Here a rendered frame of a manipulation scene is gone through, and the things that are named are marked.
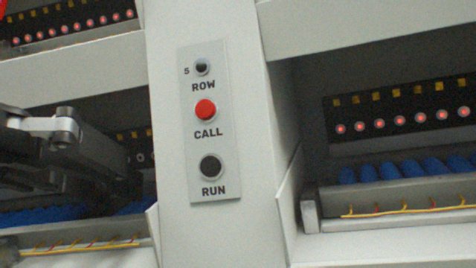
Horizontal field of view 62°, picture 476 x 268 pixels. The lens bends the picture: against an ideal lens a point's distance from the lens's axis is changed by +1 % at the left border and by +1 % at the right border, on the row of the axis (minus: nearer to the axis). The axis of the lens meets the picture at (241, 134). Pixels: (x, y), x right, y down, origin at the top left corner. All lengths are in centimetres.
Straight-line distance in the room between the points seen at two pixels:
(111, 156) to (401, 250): 22
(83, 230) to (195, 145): 16
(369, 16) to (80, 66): 24
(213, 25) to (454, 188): 23
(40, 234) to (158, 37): 23
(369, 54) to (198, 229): 30
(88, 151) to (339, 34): 20
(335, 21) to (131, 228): 25
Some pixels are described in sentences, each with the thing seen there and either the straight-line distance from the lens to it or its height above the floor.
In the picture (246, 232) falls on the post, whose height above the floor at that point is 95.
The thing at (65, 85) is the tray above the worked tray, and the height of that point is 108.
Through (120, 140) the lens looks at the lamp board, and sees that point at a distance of 53.
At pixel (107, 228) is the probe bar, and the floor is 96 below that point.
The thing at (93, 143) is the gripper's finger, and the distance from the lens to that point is 31.
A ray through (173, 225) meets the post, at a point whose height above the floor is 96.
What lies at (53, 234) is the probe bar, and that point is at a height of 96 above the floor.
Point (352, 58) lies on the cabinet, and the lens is 50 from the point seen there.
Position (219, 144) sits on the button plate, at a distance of 29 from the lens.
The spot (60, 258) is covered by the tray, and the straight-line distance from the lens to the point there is 42.
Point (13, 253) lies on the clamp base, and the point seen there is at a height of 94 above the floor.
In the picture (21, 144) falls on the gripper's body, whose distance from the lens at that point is 29.
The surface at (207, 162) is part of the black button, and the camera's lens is 29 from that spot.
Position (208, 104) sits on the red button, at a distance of 30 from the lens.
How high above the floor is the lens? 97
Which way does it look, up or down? 8 degrees up
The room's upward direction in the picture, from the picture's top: 6 degrees counter-clockwise
